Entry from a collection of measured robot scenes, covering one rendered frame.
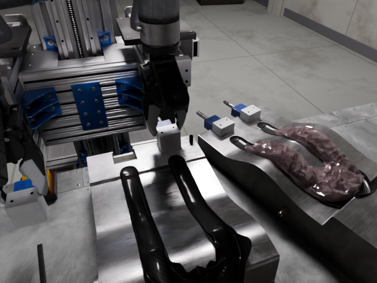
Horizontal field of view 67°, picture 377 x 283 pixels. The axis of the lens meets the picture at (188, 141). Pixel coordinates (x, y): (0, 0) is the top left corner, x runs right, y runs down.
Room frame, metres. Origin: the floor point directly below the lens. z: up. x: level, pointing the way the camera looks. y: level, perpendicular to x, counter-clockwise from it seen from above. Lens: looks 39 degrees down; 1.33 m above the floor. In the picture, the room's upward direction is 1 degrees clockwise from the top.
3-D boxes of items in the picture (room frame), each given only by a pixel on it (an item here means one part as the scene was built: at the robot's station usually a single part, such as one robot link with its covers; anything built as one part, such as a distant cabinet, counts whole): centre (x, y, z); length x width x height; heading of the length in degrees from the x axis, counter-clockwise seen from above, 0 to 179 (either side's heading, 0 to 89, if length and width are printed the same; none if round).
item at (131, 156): (0.49, 0.15, 0.87); 0.05 x 0.05 x 0.04; 20
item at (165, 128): (0.57, 0.06, 0.91); 0.13 x 0.05 x 0.05; 21
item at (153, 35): (0.55, 0.06, 1.15); 0.08 x 0.08 x 0.05
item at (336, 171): (0.50, -0.27, 0.90); 0.26 x 0.18 x 0.08; 38
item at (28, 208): (0.35, 0.29, 0.93); 0.13 x 0.05 x 0.05; 20
